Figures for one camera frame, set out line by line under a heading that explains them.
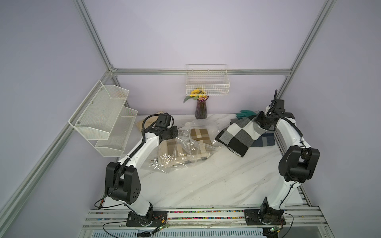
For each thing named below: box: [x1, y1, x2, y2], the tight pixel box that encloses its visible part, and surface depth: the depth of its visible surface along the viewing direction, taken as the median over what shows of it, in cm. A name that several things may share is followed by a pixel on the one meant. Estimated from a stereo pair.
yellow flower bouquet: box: [183, 88, 208, 104], surface depth 102 cm
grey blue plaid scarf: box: [250, 129, 276, 147], surface depth 102 cm
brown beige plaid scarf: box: [158, 128, 213, 166], surface depth 91 cm
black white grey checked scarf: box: [214, 116, 267, 158], surface depth 99 cm
